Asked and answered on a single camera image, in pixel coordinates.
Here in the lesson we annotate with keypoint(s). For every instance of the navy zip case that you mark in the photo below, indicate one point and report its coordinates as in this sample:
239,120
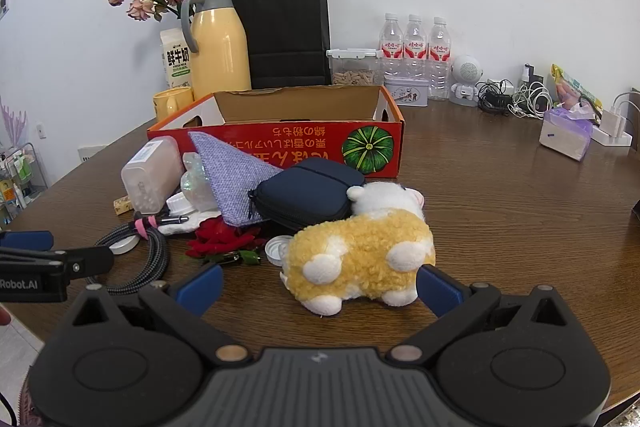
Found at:
305,197

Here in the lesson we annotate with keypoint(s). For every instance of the purple coral decoration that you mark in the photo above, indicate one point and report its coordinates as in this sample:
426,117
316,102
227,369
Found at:
15,122

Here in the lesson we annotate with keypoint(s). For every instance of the clear plastic swab box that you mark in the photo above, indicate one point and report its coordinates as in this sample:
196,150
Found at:
150,172

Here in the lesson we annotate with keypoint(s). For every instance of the black paper bag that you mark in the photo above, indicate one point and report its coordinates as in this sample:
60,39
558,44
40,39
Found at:
285,32

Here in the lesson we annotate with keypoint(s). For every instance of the small wooden block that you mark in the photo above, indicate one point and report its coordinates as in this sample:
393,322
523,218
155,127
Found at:
122,204

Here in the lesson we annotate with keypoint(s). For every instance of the clear plastic bag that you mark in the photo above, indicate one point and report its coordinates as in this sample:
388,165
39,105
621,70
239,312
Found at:
197,188

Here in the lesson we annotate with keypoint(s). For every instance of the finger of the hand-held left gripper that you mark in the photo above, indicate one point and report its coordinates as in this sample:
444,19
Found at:
25,240
85,262

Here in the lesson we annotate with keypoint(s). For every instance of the yellow mug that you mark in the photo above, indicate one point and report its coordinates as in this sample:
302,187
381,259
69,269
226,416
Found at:
172,103

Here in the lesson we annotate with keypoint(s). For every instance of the red artificial rose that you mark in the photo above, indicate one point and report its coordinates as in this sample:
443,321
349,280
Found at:
217,237

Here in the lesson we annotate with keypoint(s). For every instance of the black power adapter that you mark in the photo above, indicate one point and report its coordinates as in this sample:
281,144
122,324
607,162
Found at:
532,77

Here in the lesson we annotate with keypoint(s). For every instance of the dark object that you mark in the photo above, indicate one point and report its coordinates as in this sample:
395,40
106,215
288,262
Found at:
636,209

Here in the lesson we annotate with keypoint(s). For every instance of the white round charger puck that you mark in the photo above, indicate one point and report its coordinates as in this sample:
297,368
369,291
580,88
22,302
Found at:
125,246

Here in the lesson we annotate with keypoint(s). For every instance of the clear container of seeds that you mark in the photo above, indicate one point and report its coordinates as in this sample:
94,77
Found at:
355,77

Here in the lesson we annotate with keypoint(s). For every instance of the person's left hand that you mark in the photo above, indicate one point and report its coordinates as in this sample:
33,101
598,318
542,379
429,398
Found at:
3,316

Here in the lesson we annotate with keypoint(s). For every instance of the yellow thermos jug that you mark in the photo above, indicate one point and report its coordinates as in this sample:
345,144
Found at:
220,47

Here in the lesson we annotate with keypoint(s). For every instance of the white power block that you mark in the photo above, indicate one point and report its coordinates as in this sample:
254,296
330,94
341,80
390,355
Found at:
502,85

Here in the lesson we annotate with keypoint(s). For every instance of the white round lid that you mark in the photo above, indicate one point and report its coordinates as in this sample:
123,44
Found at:
177,206

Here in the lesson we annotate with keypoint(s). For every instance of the small white wall outlet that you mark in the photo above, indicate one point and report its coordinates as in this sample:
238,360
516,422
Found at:
42,130

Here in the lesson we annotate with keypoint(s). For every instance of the white bottle cap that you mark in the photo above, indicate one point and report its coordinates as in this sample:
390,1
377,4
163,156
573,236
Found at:
275,251

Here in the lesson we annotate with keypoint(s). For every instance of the white power strip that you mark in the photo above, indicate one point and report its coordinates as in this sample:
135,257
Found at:
612,140

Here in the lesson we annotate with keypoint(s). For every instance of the clear water bottle red label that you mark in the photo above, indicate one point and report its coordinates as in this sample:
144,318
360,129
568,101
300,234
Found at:
415,44
439,52
391,44

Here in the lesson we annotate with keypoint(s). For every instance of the small printed tin box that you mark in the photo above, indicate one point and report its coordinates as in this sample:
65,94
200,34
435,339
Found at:
407,93

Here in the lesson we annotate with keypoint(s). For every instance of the yellow green snack packet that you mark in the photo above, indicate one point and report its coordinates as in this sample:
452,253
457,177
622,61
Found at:
575,89

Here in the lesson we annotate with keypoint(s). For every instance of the white frilled cloth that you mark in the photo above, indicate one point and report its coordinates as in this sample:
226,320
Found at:
175,228

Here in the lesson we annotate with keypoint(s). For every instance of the purple fabric pouch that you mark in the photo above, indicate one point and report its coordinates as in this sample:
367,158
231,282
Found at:
225,172

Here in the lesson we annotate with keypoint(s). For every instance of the purple tissue pack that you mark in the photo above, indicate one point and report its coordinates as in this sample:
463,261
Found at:
565,134

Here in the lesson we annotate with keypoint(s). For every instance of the red cardboard box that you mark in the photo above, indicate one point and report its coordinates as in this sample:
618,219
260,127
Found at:
305,142

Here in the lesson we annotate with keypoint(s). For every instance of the white milk carton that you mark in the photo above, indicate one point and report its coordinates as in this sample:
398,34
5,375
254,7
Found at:
175,57

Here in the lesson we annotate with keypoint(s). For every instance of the white wall socket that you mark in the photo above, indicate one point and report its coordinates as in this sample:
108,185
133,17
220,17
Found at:
89,153

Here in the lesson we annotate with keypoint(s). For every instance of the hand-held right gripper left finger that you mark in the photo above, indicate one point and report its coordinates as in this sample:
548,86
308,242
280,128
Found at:
197,289

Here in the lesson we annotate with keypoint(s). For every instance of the yellow white plush toy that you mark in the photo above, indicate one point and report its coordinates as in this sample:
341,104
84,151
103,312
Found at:
350,247

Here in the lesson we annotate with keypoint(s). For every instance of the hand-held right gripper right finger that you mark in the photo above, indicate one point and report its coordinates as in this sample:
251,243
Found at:
440,292

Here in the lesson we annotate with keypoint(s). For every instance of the white robot speaker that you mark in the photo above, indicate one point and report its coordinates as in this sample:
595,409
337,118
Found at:
467,74

